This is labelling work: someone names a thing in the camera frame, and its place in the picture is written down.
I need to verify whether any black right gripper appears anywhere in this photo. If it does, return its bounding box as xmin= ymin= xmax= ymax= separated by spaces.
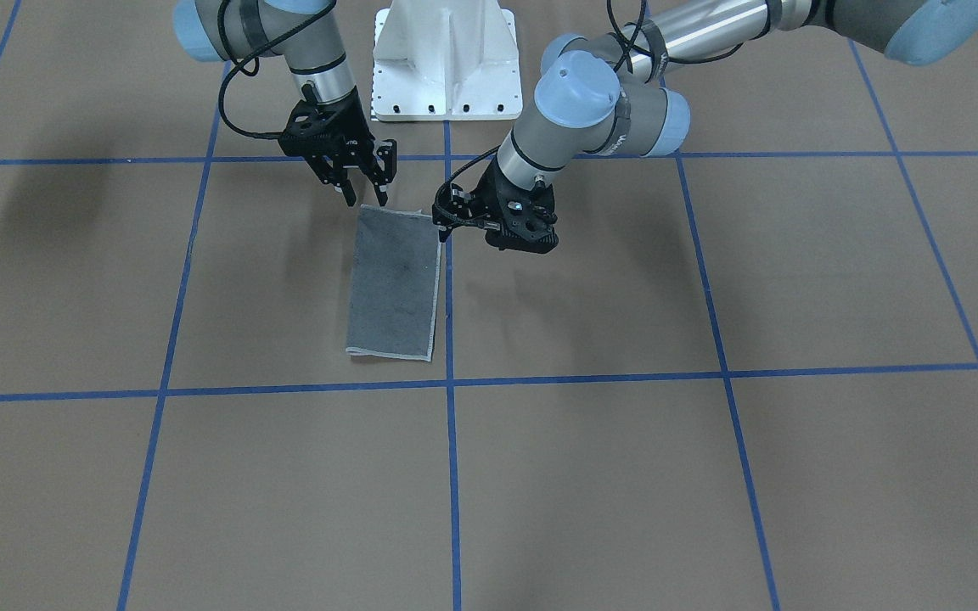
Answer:
xmin=277 ymin=85 xmax=397 ymax=206

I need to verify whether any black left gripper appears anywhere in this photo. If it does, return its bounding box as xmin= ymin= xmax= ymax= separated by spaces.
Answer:
xmin=431 ymin=161 xmax=559 ymax=254

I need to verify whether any pink towel with grey back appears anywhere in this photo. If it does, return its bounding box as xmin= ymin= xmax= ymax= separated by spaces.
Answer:
xmin=346 ymin=205 xmax=441 ymax=362

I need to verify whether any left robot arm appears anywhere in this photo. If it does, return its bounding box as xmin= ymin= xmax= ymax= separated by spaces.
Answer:
xmin=431 ymin=1 xmax=978 ymax=254

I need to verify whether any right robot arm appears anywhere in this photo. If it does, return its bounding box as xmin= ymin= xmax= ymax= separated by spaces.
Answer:
xmin=173 ymin=1 xmax=397 ymax=206

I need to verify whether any blue tape line lengthwise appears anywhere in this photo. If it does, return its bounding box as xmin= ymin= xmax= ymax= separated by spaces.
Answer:
xmin=443 ymin=119 xmax=463 ymax=611

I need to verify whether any blue tape line crosswise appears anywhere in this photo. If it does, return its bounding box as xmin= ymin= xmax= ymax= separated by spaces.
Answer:
xmin=0 ymin=362 xmax=978 ymax=403

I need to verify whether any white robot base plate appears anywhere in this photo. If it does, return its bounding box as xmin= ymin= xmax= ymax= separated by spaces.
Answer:
xmin=370 ymin=1 xmax=523 ymax=121

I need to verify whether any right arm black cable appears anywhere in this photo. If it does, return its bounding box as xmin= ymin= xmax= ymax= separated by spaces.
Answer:
xmin=216 ymin=0 xmax=339 ymax=142

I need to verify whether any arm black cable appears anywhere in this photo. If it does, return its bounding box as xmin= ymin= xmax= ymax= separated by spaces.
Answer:
xmin=436 ymin=0 xmax=787 ymax=213
xmin=216 ymin=0 xmax=339 ymax=142

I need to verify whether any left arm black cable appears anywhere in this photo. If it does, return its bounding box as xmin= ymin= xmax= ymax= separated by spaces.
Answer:
xmin=436 ymin=0 xmax=787 ymax=213

